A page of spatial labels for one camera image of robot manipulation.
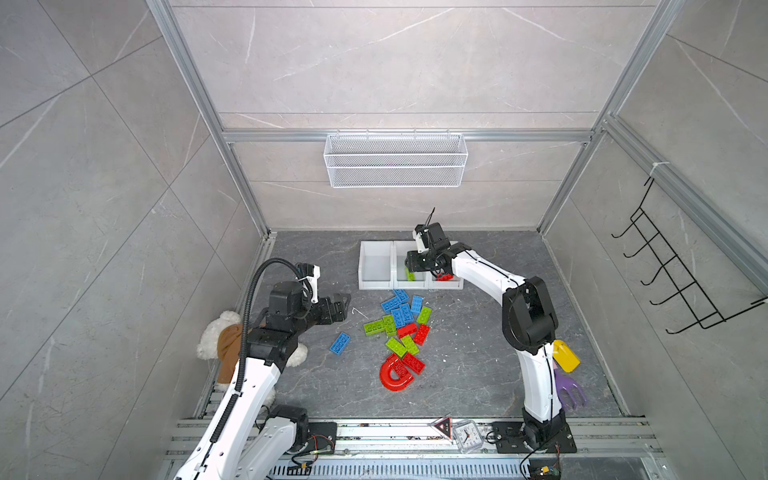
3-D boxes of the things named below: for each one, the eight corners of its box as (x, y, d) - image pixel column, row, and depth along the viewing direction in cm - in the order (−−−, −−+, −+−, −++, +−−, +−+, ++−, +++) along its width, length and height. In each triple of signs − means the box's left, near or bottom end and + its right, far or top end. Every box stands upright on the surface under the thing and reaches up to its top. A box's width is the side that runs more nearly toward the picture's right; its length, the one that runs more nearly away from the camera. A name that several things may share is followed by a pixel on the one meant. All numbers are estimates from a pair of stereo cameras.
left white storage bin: (357, 292, 103) (355, 280, 98) (360, 253, 115) (359, 240, 109) (393, 292, 103) (393, 280, 98) (393, 253, 115) (393, 240, 109)
